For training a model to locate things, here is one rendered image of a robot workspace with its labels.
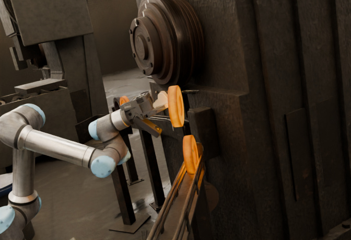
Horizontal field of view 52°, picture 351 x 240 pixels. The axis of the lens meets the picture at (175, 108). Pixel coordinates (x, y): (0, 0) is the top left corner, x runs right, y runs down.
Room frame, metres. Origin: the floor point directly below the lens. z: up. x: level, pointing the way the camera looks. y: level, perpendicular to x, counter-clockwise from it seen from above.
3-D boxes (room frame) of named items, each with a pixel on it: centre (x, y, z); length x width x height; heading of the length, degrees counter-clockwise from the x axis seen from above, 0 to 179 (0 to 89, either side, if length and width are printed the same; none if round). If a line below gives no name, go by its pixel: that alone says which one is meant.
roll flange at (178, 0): (1.86, -0.08, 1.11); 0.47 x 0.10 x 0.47; 24
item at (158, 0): (1.82, 0.00, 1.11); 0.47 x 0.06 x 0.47; 24
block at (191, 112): (1.61, -0.11, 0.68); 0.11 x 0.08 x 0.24; 114
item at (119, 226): (2.16, 0.46, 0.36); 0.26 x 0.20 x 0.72; 59
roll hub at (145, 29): (1.78, 0.09, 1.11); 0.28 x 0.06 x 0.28; 24
